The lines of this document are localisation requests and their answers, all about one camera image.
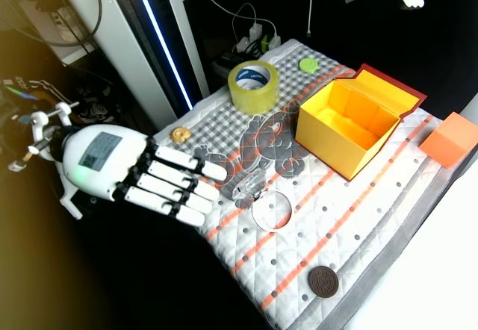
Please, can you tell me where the clear glass ring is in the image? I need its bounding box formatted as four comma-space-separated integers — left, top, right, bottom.
232, 171, 294, 232

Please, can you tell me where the yellow box with red lid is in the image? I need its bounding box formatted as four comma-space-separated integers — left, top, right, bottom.
294, 63, 428, 181

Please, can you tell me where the gold toy coin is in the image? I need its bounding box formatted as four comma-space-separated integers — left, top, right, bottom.
170, 126, 192, 144

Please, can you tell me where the white column with blue light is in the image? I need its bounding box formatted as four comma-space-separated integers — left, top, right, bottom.
50, 0, 210, 120

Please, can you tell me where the green round cap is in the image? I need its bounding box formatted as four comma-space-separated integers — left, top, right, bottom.
298, 57, 320, 74

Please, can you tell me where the orange cube block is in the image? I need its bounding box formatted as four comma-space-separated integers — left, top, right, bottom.
418, 112, 478, 169

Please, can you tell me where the black power adapter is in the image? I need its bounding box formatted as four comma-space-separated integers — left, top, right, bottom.
218, 52, 243, 69

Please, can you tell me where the clear packing tape roll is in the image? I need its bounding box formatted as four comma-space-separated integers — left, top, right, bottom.
227, 60, 280, 115

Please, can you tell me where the grey quilt with bear print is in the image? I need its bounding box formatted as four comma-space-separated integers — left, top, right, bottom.
152, 38, 468, 330

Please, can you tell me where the brown round cookie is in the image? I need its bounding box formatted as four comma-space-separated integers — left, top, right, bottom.
308, 265, 340, 299

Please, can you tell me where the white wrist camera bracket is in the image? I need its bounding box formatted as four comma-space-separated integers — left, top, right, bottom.
59, 175, 84, 221

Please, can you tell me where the white hanging cable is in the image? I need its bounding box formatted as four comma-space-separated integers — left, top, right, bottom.
306, 0, 321, 38

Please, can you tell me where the black thick cable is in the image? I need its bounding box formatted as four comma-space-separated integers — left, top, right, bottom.
0, 0, 103, 47

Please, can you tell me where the white wall socket strip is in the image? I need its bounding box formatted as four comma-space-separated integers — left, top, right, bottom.
48, 7, 78, 43

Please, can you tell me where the white charger cable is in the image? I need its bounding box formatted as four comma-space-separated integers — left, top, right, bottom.
186, 0, 278, 43

